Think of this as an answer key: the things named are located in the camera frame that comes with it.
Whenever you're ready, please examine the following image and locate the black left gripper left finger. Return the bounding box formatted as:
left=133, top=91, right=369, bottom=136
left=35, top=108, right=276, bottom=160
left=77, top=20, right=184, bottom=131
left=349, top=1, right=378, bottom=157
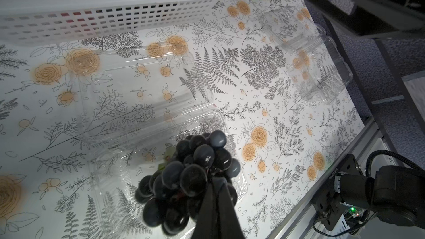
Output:
left=191, top=184, right=218, bottom=239

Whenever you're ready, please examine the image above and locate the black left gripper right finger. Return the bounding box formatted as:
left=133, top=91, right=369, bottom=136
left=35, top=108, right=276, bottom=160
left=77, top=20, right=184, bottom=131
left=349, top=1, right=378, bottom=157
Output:
left=212, top=177, right=245, bottom=239

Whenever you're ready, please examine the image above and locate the dark blue grape bunch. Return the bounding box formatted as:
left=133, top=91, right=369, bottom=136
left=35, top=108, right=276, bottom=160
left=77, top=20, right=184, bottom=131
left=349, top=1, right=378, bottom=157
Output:
left=135, top=130, right=241, bottom=236

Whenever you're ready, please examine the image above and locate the clear plastic container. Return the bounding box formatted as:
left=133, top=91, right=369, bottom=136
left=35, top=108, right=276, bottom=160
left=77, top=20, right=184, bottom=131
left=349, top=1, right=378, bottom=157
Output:
left=67, top=48, right=229, bottom=239
left=259, top=8, right=353, bottom=105

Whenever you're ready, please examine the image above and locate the white plastic basket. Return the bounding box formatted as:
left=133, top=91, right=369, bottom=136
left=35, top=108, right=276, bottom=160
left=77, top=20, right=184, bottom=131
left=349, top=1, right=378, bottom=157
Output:
left=1, top=0, right=222, bottom=46

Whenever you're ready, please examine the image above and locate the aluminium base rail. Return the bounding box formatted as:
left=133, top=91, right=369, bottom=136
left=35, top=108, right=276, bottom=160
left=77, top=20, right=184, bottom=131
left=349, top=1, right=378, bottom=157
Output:
left=269, top=117, right=392, bottom=239

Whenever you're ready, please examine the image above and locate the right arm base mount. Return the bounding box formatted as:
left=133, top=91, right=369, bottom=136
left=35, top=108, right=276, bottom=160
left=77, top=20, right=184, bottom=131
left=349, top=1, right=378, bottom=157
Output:
left=311, top=150, right=425, bottom=238

